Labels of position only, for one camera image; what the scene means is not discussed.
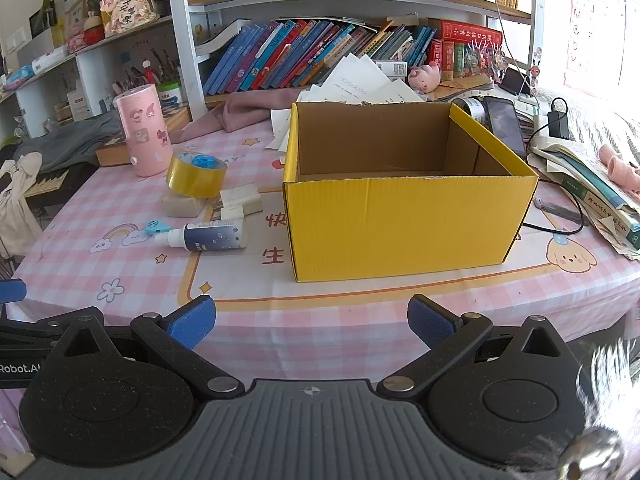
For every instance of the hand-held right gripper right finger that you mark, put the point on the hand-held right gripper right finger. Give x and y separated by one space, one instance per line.
430 320

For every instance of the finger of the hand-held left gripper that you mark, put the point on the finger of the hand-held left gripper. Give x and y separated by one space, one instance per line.
30 332
11 291

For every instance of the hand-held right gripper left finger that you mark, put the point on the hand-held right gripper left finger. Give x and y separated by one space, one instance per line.
192 321

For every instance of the white and blue spray bottle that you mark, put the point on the white and blue spray bottle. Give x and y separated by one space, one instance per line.
215 237

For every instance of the yellow cardboard box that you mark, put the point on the yellow cardboard box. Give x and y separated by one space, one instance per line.
400 225

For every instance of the blue cartoon clip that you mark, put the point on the blue cartoon clip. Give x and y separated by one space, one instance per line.
154 227

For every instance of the beige rectangular block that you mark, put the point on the beige rectangular block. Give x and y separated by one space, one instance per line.
182 206

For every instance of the yellow tape roll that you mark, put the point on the yellow tape roll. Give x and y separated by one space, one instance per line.
185 180

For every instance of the cream garment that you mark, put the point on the cream garment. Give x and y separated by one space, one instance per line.
15 200

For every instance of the grey cloth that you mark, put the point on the grey cloth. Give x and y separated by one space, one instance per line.
65 140

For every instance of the brown wooden board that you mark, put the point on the brown wooden board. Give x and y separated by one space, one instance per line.
112 154

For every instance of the grey pencil lead case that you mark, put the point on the grey pencil lead case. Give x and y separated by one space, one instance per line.
560 209

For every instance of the white fluffy fur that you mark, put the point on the white fluffy fur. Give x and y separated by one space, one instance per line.
610 375

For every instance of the pink cylinder with stickers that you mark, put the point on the pink cylinder with stickers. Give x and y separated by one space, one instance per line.
145 130

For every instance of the messy stack of textbooks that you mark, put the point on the messy stack of textbooks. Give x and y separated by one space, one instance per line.
590 185

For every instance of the black smartphone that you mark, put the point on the black smartphone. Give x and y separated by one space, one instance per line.
502 122

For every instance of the silver metal bell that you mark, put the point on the silver metal bell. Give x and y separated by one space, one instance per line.
595 455

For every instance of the blue tissue pack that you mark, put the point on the blue tissue pack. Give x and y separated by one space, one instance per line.
19 76

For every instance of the silver tape roll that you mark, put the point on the silver tape roll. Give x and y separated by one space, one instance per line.
475 107

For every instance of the pink cloth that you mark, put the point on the pink cloth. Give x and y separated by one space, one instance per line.
245 110

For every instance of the green lid jar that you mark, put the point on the green lid jar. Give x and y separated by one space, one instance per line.
170 92

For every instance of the black charger adapter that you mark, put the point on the black charger adapter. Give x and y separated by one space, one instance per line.
557 122

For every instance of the long white box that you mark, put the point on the long white box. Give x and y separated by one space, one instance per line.
50 58

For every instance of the pink pig plush toy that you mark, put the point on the pink pig plush toy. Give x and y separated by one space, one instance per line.
425 77

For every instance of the pink doll toy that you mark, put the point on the pink doll toy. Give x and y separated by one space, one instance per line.
617 165

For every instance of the pile of white papers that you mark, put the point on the pile of white papers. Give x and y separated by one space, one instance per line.
360 82

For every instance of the bunch of pens and brushes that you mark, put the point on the bunch of pens and brushes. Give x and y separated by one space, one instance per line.
145 72

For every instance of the small black stand device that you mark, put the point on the small black stand device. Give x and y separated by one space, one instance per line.
515 81

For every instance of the small white box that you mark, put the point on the small white box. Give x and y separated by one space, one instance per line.
392 68

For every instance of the grey striped blanket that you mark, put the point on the grey striped blanket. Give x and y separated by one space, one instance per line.
590 120

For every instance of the short red and green books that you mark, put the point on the short red and green books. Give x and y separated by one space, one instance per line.
447 60

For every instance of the colourful acrylic figure stands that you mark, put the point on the colourful acrylic figure stands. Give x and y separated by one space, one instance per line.
482 59

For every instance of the red round figurine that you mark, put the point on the red round figurine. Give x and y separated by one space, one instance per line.
93 30

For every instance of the row of colourful books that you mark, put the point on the row of colourful books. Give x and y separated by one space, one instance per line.
280 55

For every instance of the white shelf unit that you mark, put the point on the white shelf unit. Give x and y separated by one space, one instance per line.
182 35

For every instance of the thick red book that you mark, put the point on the thick red book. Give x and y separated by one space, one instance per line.
465 35

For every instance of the pink cartoon figurine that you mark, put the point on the pink cartoon figurine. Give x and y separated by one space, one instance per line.
127 5

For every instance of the pink bordered wall poster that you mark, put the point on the pink bordered wall poster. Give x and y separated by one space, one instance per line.
595 20

